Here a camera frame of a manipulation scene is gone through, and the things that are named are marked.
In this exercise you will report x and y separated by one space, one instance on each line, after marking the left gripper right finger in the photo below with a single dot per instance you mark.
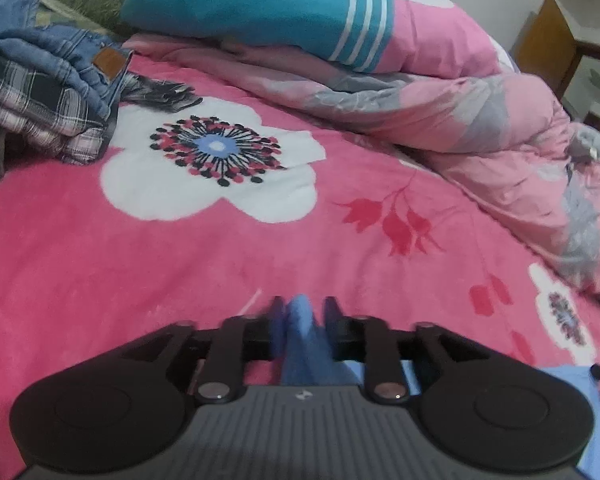
372 343

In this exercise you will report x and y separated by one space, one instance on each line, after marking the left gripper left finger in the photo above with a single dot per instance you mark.
237 342

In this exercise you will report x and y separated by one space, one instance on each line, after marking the light blue t-shirt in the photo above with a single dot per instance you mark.
308 362

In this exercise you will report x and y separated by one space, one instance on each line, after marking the pile of jeans and plaid clothes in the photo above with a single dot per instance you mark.
61 87

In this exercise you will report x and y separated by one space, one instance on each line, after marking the pink floral bed blanket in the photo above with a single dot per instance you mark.
92 257

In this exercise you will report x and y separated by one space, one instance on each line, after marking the pink grey quilt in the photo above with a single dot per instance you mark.
503 139

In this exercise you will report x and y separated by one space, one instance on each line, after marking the teal pink striped pillow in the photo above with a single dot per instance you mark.
426 37

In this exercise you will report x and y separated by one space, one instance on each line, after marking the wooden door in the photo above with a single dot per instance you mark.
548 49

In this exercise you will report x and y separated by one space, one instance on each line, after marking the dark framed wall mirror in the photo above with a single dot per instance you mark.
579 91

